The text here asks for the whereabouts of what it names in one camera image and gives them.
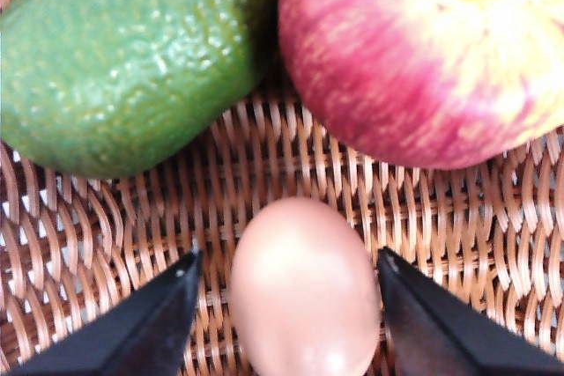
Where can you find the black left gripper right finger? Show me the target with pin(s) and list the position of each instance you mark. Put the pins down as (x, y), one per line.
(434, 333)

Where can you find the beige egg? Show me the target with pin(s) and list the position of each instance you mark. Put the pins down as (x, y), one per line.
(305, 291)

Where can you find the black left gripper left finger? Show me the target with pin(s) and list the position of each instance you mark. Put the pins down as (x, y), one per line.
(141, 335)

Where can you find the green avocado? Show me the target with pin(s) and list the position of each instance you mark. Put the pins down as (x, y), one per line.
(112, 87)

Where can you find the red yellow apple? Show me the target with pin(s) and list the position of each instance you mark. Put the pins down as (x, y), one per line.
(432, 83)

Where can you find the brown wicker basket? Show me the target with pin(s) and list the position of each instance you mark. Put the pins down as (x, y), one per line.
(492, 232)

